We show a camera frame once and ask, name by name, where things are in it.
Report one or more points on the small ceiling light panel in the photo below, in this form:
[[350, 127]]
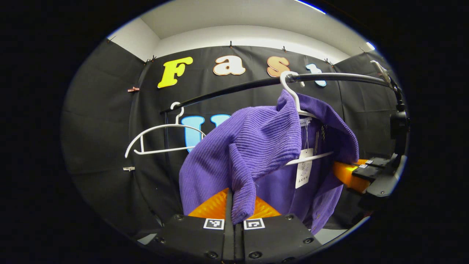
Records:
[[370, 46]]

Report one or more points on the white paper garment tag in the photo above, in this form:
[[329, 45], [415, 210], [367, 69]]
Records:
[[304, 172]]

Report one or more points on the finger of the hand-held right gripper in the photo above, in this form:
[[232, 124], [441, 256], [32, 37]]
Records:
[[370, 174], [379, 162]]

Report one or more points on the silver clip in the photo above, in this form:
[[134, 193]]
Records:
[[128, 168]]

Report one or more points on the black clothes rail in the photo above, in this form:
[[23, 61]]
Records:
[[329, 77]]

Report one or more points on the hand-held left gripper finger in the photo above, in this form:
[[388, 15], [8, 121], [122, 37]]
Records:
[[238, 242], [229, 234]]

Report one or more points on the white clothes hanger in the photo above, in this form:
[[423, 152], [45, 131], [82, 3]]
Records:
[[322, 155], [165, 150]]

